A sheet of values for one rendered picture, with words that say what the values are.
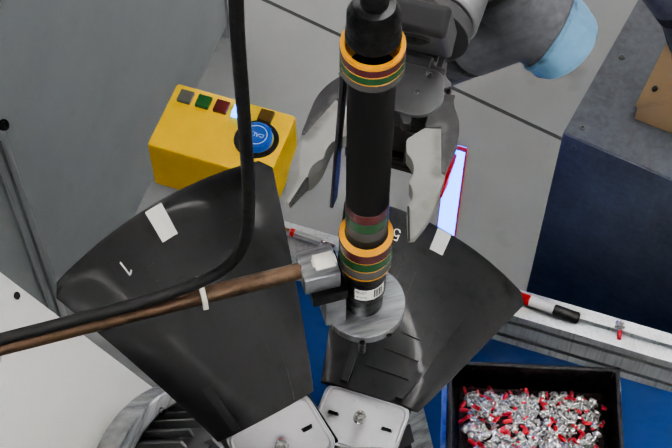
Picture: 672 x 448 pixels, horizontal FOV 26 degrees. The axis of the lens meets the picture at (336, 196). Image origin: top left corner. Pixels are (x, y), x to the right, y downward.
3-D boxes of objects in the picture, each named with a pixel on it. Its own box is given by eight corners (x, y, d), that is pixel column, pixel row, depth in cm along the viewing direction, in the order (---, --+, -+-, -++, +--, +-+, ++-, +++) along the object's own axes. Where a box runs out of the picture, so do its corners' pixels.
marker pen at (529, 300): (475, 283, 190) (578, 320, 187) (479, 274, 191) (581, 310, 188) (474, 289, 191) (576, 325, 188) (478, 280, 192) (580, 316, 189)
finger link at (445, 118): (463, 183, 108) (452, 88, 113) (464, 172, 107) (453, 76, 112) (400, 186, 108) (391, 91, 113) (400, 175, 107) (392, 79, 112)
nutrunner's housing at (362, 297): (348, 345, 126) (354, 4, 87) (335, 306, 128) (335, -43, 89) (391, 333, 127) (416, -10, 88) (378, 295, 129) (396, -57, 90)
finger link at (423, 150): (446, 270, 109) (436, 167, 114) (451, 229, 104) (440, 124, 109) (405, 271, 109) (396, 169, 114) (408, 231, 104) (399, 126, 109)
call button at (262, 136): (235, 150, 178) (234, 142, 176) (247, 124, 180) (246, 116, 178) (266, 159, 177) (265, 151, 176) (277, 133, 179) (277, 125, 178)
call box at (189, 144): (155, 189, 187) (146, 143, 178) (184, 128, 192) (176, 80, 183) (272, 224, 184) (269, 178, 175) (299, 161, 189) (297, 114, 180)
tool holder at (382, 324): (313, 359, 123) (311, 304, 114) (291, 288, 126) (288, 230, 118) (415, 332, 124) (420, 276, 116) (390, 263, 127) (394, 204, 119)
